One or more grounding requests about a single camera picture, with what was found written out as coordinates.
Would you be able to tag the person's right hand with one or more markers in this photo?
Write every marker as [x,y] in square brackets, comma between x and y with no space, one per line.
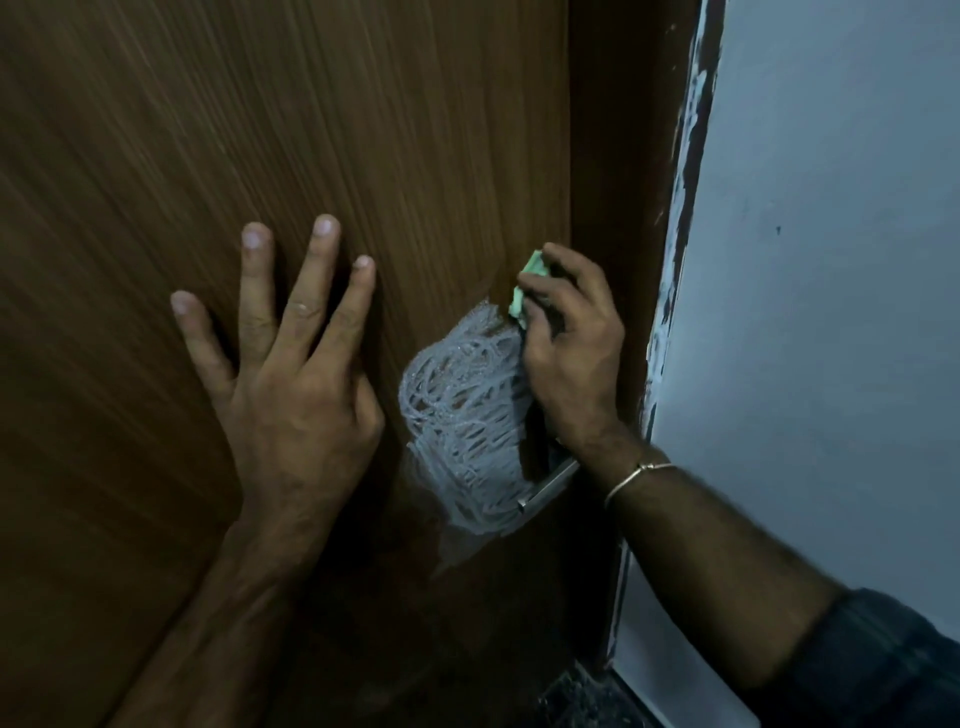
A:
[574,360]

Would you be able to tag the person's left hand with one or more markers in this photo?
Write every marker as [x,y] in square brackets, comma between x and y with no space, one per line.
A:
[300,420]

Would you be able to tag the green cleaning cloth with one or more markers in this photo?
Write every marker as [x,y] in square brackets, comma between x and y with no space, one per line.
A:
[521,292]

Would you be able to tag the brown wooden door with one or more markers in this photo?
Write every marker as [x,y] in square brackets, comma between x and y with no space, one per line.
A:
[225,150]

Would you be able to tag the person's right forearm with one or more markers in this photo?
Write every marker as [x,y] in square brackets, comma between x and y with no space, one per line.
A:
[720,570]

